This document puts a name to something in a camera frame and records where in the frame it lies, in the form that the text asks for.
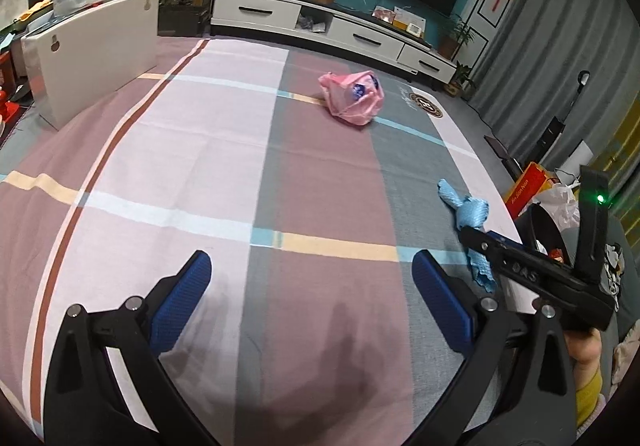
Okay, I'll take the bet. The person's right forearm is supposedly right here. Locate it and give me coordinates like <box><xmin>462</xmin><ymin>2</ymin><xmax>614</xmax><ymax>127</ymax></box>
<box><xmin>574</xmin><ymin>361</ymin><xmax>608</xmax><ymax>429</ymax></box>

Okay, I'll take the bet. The person's right hand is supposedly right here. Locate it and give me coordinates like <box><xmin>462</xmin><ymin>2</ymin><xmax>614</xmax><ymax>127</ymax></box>
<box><xmin>565</xmin><ymin>327</ymin><xmax>604</xmax><ymax>379</ymax></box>

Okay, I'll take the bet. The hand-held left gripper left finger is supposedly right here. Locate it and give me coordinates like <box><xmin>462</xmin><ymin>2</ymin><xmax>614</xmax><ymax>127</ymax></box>
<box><xmin>42</xmin><ymin>250</ymin><xmax>221</xmax><ymax>446</ymax></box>

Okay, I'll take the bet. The white board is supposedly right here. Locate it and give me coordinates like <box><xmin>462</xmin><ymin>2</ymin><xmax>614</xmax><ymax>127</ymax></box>
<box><xmin>21</xmin><ymin>0</ymin><xmax>161</xmax><ymax>132</ymax></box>

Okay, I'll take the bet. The desk calendar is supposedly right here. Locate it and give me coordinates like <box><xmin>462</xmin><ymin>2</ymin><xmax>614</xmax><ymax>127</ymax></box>
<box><xmin>392</xmin><ymin>6</ymin><xmax>426</xmax><ymax>37</ymax></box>

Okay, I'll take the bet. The plaid bed sheet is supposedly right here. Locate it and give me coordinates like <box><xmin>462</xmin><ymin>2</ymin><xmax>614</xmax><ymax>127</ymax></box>
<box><xmin>0</xmin><ymin>36</ymin><xmax>526</xmax><ymax>446</ymax></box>

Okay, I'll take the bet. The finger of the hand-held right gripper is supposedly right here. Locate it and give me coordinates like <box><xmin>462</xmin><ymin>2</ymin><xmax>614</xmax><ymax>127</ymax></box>
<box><xmin>482</xmin><ymin>229</ymin><xmax>572</xmax><ymax>272</ymax></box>
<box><xmin>460</xmin><ymin>226</ymin><xmax>573</xmax><ymax>297</ymax></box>

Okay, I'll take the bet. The clothes pile on sofa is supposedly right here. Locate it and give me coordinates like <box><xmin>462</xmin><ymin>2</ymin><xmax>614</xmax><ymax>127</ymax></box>
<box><xmin>602</xmin><ymin>241</ymin><xmax>626</xmax><ymax>312</ymax></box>

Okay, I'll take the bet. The red paper bag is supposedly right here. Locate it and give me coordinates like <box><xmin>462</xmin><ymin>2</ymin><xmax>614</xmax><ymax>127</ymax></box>
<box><xmin>502</xmin><ymin>161</ymin><xmax>561</xmax><ymax>219</ymax></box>

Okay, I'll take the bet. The white tv cabinet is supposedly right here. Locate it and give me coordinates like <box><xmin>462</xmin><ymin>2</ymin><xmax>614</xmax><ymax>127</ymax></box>
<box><xmin>210</xmin><ymin>0</ymin><xmax>458</xmax><ymax>89</ymax></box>

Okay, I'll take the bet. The white plastic bag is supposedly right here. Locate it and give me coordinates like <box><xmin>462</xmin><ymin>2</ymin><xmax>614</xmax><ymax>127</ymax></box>
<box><xmin>537</xmin><ymin>183</ymin><xmax>583</xmax><ymax>232</ymax></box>

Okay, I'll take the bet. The light blue cloth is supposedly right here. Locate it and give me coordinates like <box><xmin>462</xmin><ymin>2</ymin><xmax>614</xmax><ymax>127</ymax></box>
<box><xmin>437</xmin><ymin>178</ymin><xmax>498</xmax><ymax>292</ymax></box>

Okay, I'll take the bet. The black trash bin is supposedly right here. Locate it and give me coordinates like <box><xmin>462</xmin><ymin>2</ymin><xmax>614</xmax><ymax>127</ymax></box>
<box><xmin>515</xmin><ymin>201</ymin><xmax>571</xmax><ymax>267</ymax></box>

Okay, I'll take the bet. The grey sofa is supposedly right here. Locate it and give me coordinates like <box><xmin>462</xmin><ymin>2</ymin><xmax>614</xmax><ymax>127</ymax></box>
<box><xmin>562</xmin><ymin>218</ymin><xmax>640</xmax><ymax>342</ymax></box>

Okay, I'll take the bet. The black upright vacuum cleaner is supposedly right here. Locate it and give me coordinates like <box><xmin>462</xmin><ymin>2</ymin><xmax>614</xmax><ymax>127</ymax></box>
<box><xmin>522</xmin><ymin>70</ymin><xmax>592</xmax><ymax>162</ymax></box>

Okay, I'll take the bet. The pink plastic bag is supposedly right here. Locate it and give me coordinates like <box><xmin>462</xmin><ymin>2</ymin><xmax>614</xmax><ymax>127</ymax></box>
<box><xmin>318</xmin><ymin>70</ymin><xmax>386</xmax><ymax>128</ymax></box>

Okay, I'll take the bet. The beige plush cushion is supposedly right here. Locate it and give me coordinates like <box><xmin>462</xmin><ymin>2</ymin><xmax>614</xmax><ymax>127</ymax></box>
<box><xmin>612</xmin><ymin>326</ymin><xmax>640</xmax><ymax>387</ymax></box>

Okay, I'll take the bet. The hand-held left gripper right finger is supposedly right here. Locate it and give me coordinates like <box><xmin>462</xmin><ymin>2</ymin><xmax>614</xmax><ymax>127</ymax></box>
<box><xmin>405</xmin><ymin>249</ymin><xmax>581</xmax><ymax>446</ymax></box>

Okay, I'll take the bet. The tall potted plant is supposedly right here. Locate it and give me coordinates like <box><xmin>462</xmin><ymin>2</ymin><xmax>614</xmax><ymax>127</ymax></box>
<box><xmin>437</xmin><ymin>13</ymin><xmax>476</xmax><ymax>61</ymax></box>

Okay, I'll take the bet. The grey yellow curtain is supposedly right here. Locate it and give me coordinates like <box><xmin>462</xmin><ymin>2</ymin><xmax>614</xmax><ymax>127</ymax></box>
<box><xmin>470</xmin><ymin>0</ymin><xmax>640</xmax><ymax>227</ymax></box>

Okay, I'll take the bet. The white cylinder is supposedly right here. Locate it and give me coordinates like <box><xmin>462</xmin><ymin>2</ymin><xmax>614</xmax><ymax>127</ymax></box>
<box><xmin>565</xmin><ymin>138</ymin><xmax>596</xmax><ymax>177</ymax></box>

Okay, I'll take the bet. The dark floor mat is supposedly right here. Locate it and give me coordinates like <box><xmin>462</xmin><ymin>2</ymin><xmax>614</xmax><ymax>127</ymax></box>
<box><xmin>484</xmin><ymin>135</ymin><xmax>511</xmax><ymax>159</ymax></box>

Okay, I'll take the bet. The small potted plant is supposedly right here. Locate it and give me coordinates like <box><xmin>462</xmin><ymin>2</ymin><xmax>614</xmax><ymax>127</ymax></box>
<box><xmin>445</xmin><ymin>61</ymin><xmax>478</xmax><ymax>97</ymax></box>

